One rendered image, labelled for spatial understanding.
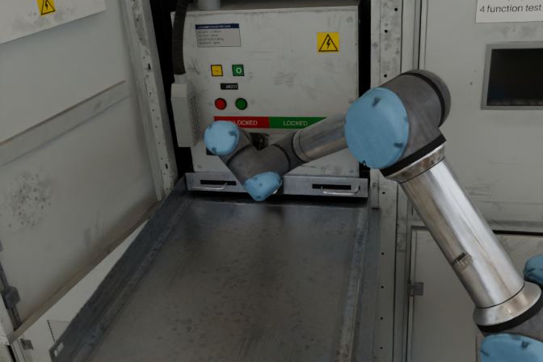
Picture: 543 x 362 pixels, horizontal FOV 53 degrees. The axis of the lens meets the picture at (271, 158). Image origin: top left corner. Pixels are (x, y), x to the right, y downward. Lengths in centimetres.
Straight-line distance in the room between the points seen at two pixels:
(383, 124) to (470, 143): 62
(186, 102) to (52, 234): 46
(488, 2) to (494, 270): 65
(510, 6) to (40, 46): 103
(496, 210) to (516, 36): 45
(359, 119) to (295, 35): 60
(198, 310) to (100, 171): 46
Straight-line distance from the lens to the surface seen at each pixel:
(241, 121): 155
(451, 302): 171
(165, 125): 160
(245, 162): 117
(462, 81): 139
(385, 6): 136
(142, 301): 131
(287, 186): 159
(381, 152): 87
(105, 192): 150
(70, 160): 139
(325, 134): 115
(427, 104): 91
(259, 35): 146
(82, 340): 125
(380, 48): 138
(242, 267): 135
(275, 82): 148
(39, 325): 226
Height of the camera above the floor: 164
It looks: 25 degrees down
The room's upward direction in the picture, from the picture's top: 5 degrees counter-clockwise
